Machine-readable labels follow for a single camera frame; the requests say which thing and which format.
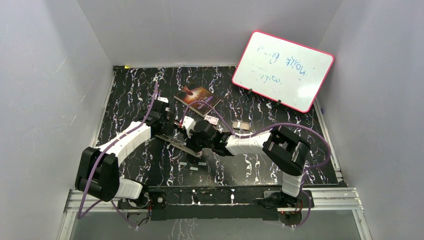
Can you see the red white staple box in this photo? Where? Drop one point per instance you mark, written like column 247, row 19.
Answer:
column 212, row 120

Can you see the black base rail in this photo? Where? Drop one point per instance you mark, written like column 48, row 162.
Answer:
column 217, row 202

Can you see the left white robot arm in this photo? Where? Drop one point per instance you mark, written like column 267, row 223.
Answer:
column 99, row 167

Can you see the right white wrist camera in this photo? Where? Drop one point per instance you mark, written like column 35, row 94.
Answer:
column 187, row 125

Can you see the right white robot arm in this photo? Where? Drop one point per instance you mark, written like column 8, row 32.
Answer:
column 287, row 150

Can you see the pink framed whiteboard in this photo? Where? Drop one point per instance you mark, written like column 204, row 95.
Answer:
column 283, row 71

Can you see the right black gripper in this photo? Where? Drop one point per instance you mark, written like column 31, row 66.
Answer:
column 190, row 141

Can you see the dark paperback book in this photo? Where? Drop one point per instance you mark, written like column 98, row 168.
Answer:
column 192, row 92

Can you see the black stapler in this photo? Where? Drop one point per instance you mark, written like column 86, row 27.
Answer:
column 178, row 124

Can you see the cardboard staple tray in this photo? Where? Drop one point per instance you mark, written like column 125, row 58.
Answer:
column 240, row 125

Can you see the beige stapler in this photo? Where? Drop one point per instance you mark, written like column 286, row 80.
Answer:
column 179, row 145

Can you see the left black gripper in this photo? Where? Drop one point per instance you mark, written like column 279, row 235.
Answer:
column 168, row 127

